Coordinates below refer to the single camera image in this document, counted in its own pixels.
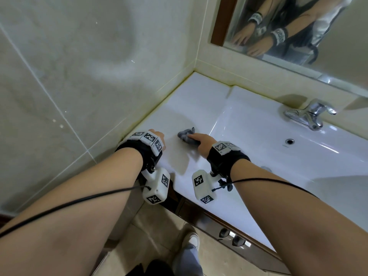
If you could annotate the dark wooden vanity cabinet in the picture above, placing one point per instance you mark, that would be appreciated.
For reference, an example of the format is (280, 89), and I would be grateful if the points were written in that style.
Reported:
(207, 221)

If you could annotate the wall mirror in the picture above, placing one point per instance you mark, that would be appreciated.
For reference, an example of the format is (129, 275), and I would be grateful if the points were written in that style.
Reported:
(302, 31)

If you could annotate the black garment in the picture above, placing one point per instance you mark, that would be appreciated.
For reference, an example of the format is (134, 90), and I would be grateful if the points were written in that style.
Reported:
(152, 268)

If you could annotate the white tracker box with markers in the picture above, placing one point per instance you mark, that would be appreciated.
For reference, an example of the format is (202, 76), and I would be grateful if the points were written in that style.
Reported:
(203, 185)
(157, 185)

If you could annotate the white shoe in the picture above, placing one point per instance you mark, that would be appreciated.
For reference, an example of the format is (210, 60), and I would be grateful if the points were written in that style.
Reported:
(192, 240)

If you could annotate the grey cleaning cloth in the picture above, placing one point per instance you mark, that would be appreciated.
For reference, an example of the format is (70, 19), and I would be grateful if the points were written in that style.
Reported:
(186, 135)

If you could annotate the person's right forearm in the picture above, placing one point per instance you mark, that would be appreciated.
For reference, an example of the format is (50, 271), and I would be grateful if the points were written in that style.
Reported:
(302, 224)

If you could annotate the person's left hand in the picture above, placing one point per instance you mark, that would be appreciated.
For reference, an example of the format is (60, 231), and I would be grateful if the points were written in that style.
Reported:
(158, 135)

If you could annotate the person's right fingers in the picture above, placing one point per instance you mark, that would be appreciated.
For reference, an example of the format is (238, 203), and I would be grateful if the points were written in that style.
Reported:
(197, 137)

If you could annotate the white ceramic sink basin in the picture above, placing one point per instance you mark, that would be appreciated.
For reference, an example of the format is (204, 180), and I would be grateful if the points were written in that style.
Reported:
(258, 158)

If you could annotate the dark round cabinet knob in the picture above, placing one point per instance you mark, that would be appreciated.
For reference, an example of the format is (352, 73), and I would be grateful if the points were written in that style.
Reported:
(224, 233)
(238, 241)

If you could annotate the person's right hand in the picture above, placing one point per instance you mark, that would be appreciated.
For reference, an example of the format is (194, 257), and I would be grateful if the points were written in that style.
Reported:
(205, 145)

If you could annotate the person's left forearm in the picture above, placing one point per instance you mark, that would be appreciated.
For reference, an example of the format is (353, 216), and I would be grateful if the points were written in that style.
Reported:
(74, 209)

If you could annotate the chrome faucet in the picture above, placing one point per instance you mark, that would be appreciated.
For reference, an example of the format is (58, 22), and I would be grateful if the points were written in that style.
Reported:
(312, 114)

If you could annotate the grey trouser leg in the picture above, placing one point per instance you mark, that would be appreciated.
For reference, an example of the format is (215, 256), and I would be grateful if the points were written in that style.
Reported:
(187, 261)

